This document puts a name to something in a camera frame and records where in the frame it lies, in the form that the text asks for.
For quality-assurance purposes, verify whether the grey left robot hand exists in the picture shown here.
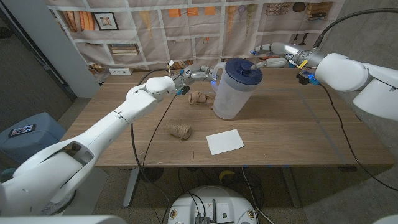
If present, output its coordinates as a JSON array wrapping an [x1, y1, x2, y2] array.
[[178, 63, 219, 90]]

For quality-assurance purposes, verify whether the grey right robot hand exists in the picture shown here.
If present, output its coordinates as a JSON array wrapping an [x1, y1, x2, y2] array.
[[250, 42, 305, 71]]

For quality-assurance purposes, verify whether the translucent plastic pitcher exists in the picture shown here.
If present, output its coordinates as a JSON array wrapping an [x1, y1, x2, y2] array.
[[211, 62, 264, 121]]

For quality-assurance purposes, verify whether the dark blue pitcher lid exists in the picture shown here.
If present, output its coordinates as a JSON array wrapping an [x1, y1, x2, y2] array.
[[224, 58, 264, 86]]

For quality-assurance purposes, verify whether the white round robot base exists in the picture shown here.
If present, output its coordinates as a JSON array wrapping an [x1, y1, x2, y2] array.
[[167, 185, 258, 224]]

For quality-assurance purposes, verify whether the crumpled brown rag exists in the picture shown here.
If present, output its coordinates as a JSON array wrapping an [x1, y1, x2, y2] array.
[[188, 90, 216, 110]]

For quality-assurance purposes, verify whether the printed bookshelf backdrop cloth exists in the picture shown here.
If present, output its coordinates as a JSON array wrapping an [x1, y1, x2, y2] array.
[[43, 0, 346, 83]]

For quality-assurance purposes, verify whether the brown twine ball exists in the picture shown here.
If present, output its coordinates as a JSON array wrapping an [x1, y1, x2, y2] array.
[[165, 119, 193, 141]]

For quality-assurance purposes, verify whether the white paper sheet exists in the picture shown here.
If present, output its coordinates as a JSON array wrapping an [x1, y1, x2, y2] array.
[[206, 129, 245, 156]]

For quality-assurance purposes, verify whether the white power outlet strip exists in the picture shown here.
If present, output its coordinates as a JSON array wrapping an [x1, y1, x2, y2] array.
[[108, 67, 134, 76]]

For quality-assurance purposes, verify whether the yellow curved object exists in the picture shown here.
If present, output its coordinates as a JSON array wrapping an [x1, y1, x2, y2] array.
[[218, 169, 236, 183]]

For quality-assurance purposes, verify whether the black round floor object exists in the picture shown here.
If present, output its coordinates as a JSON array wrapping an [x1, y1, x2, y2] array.
[[138, 167, 165, 184]]

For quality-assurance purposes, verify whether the grey metal table leg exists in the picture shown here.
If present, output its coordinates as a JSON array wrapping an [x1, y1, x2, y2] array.
[[281, 166, 302, 208], [123, 167, 141, 208]]

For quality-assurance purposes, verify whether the white floor platform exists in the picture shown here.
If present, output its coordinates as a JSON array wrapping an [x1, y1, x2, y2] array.
[[62, 167, 109, 216]]

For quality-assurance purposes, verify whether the black smartphone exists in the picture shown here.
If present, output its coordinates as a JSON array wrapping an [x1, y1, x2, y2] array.
[[8, 123, 37, 138]]

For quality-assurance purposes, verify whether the teal round object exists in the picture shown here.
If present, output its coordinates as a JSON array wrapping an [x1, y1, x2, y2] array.
[[0, 167, 18, 184]]

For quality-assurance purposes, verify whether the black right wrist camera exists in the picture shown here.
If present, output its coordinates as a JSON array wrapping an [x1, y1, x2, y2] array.
[[296, 70, 321, 86]]

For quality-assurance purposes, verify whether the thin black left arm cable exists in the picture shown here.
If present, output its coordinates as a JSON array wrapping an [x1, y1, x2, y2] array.
[[141, 93, 178, 175]]

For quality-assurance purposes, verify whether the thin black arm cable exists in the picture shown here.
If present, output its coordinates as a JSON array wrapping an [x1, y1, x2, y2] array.
[[319, 83, 398, 192], [141, 93, 178, 175]]

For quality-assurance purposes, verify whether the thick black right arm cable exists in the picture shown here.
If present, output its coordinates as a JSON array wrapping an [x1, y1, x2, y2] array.
[[313, 7, 398, 48]]

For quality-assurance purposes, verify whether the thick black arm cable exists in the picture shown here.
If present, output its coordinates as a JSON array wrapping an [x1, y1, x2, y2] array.
[[313, 7, 398, 48], [129, 68, 171, 218]]

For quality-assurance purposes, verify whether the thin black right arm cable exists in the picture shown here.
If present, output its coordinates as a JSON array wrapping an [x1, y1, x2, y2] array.
[[319, 83, 398, 192]]

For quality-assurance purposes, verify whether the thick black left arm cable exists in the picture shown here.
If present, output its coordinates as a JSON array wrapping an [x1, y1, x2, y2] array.
[[129, 68, 171, 218]]

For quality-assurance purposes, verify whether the black floor cable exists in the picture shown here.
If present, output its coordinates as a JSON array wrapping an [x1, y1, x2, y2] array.
[[177, 167, 206, 215]]

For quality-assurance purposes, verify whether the grey floor cable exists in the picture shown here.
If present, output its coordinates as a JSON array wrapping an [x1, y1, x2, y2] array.
[[241, 167, 275, 224]]

